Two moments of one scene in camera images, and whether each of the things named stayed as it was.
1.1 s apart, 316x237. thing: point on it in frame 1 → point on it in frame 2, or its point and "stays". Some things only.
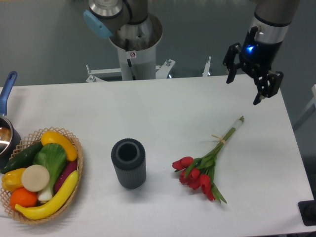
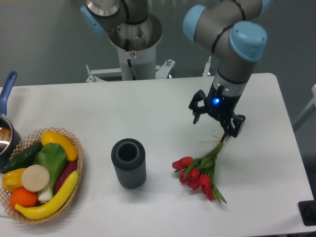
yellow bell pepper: x=12 y=179 stays
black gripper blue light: x=257 y=57 → x=220 y=108
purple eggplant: x=71 y=167 stays
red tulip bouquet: x=198 y=173 stays
